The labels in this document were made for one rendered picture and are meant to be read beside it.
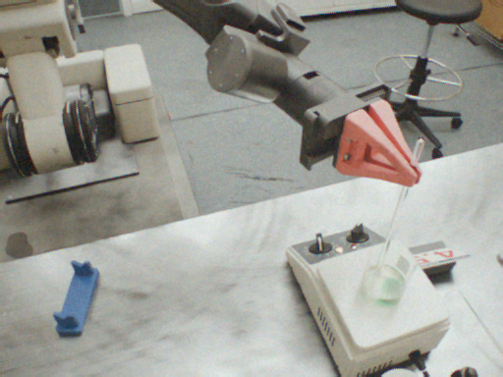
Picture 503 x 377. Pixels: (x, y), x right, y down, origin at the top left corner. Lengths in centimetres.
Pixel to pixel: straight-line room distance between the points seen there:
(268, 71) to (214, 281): 32
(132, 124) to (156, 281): 87
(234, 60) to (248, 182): 144
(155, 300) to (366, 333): 28
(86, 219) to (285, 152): 100
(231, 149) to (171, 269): 139
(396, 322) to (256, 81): 29
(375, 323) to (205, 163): 151
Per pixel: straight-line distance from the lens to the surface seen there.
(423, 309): 53
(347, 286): 53
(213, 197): 178
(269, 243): 67
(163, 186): 133
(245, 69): 41
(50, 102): 118
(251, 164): 192
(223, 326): 59
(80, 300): 64
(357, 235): 61
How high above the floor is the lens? 127
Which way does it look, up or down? 44 degrees down
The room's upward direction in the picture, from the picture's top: straight up
